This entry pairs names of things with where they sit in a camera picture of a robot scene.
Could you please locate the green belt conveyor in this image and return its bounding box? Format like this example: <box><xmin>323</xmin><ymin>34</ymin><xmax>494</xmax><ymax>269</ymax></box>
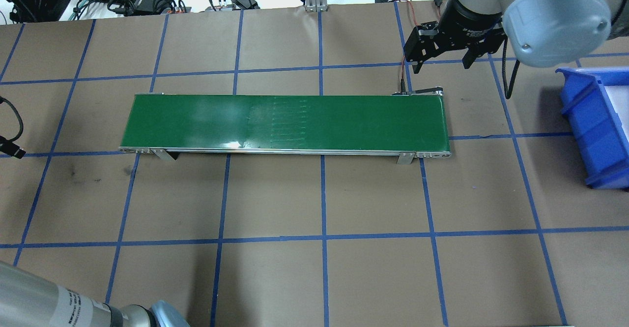
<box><xmin>118</xmin><ymin>91</ymin><xmax>453</xmax><ymax>166</ymax></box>

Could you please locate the blue plastic bin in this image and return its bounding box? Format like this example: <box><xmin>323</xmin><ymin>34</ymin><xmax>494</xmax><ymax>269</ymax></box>
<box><xmin>555</xmin><ymin>66</ymin><xmax>629</xmax><ymax>190</ymax></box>

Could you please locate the red and black motor wire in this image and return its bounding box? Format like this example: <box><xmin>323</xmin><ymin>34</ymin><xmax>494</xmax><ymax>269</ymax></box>
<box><xmin>397</xmin><ymin>0</ymin><xmax>423</xmax><ymax>95</ymax></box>

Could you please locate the black camera cable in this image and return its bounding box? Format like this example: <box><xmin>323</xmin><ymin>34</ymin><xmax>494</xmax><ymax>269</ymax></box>
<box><xmin>0</xmin><ymin>96</ymin><xmax>26</xmax><ymax>159</ymax></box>
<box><xmin>500</xmin><ymin>34</ymin><xmax>522</xmax><ymax>100</ymax></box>

